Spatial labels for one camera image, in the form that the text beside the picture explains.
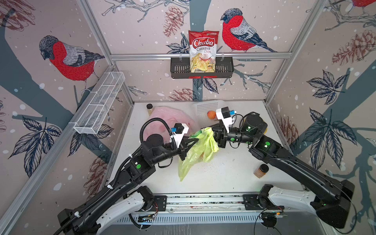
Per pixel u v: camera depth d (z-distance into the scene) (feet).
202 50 2.79
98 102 2.54
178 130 1.67
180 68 3.10
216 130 1.73
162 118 3.62
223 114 1.62
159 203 2.39
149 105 3.51
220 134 1.74
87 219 1.30
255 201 2.38
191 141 1.91
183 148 1.74
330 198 1.26
